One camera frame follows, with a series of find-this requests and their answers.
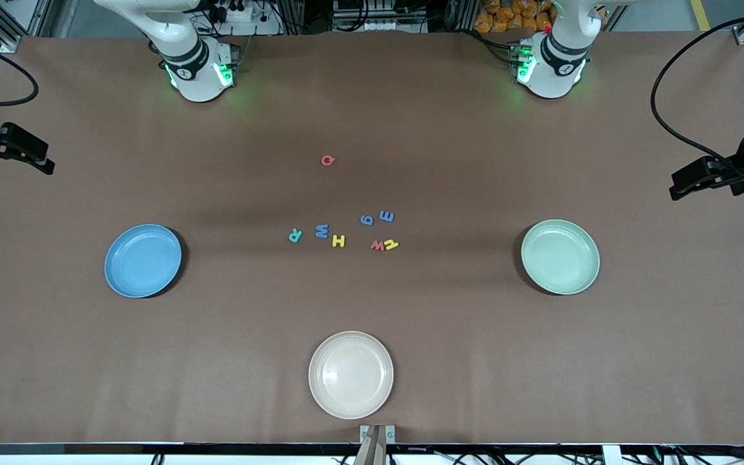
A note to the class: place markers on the teal foam letter R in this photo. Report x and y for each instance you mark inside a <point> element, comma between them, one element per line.
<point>295,236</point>

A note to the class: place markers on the blue foam uppercase M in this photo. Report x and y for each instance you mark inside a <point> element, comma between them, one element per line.
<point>321,231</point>

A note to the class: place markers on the yellow foam lowercase h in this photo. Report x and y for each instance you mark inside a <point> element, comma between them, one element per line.
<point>392,245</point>

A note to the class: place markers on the yellow foam uppercase H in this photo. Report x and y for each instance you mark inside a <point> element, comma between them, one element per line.
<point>338,241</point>

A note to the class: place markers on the blue foam lowercase m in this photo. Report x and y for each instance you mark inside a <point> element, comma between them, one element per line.
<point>387,216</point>

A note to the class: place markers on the pink foam lowercase w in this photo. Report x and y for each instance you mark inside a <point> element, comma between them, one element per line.
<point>377,246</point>

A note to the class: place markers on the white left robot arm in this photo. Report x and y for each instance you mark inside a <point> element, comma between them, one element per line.
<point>553,71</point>

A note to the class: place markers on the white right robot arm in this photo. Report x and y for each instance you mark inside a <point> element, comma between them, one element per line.
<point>197,71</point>

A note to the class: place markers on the blue plate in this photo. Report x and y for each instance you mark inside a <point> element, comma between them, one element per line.
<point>143,261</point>

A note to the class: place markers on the green plate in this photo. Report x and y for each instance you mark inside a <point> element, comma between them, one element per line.
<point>559,257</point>

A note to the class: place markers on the blue foam lowercase g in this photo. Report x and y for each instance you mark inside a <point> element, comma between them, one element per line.
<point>371,220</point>

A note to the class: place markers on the beige plate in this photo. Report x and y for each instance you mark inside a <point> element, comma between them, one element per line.
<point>351,374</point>

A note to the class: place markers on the white power strip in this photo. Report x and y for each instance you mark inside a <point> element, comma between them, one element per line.
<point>249,26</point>

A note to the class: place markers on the orange objects pile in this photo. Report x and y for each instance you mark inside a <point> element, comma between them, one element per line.
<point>501,16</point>

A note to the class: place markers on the pink foam letter Q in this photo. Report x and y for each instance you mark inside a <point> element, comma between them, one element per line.
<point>323,161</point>

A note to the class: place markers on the brown table cover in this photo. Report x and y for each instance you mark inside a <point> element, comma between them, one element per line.
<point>372,303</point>

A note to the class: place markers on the background equipment box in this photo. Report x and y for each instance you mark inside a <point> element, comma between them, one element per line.
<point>378,19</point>

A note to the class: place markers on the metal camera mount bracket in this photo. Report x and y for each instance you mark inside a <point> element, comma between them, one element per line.
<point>377,445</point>

